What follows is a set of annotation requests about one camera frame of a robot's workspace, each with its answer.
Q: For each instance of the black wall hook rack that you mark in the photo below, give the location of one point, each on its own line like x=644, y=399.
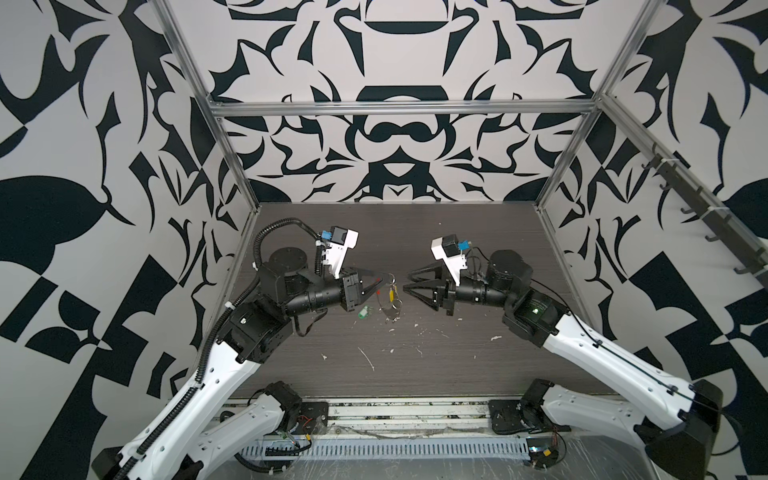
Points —
x=701, y=204

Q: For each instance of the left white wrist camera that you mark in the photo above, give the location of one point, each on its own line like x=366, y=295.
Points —
x=335, y=243

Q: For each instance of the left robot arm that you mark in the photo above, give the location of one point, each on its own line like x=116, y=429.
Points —
x=181, y=442

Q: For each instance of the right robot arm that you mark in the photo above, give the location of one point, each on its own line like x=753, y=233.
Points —
x=673, y=421

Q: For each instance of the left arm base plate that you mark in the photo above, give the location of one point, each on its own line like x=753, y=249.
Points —
x=312, y=418

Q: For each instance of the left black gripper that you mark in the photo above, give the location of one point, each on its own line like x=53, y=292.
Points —
x=351, y=291

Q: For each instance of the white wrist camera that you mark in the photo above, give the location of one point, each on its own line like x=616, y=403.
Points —
x=335, y=243
x=453, y=253

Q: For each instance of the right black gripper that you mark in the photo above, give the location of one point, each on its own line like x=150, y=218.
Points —
x=444, y=286

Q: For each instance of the large wire keyring red sleeve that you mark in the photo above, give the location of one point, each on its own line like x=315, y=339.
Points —
x=392, y=311

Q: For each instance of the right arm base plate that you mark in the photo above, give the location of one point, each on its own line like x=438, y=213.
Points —
x=508, y=417

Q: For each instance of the white slotted cable duct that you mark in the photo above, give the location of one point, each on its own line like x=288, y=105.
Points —
x=325, y=449

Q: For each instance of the green lit circuit board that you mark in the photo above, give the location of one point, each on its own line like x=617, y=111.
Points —
x=545, y=452

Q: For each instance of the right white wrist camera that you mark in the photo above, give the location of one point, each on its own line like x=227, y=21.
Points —
x=453, y=253

